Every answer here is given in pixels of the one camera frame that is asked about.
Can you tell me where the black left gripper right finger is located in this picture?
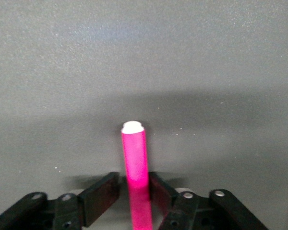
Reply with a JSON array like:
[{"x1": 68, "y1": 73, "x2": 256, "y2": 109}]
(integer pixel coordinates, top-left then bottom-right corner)
[{"x1": 150, "y1": 171, "x2": 269, "y2": 230}]

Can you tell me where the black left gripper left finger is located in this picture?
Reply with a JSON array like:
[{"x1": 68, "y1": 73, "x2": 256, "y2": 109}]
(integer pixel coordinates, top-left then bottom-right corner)
[{"x1": 0, "y1": 172, "x2": 120, "y2": 230}]

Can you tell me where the pink marker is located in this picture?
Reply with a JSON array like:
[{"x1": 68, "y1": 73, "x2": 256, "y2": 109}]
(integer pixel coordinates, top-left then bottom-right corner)
[{"x1": 121, "y1": 120, "x2": 153, "y2": 230}]

